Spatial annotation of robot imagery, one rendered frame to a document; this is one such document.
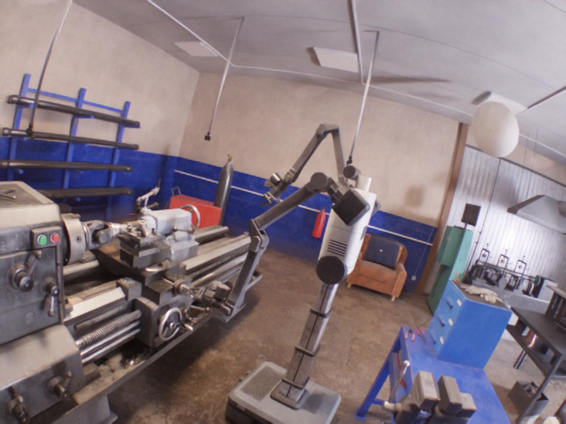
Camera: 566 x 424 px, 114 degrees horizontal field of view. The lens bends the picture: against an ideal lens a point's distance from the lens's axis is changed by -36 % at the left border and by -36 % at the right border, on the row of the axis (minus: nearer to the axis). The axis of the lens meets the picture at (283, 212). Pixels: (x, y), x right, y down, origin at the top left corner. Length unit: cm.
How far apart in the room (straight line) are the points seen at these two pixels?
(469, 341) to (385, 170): 410
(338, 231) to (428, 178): 423
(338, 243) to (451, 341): 87
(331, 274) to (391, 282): 345
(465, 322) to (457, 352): 19
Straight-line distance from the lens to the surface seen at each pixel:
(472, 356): 182
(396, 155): 539
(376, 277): 476
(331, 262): 139
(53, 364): 126
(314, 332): 160
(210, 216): 456
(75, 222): 144
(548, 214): 520
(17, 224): 109
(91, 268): 184
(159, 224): 187
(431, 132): 558
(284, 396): 191
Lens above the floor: 164
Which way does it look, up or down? 9 degrees down
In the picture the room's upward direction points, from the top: 14 degrees clockwise
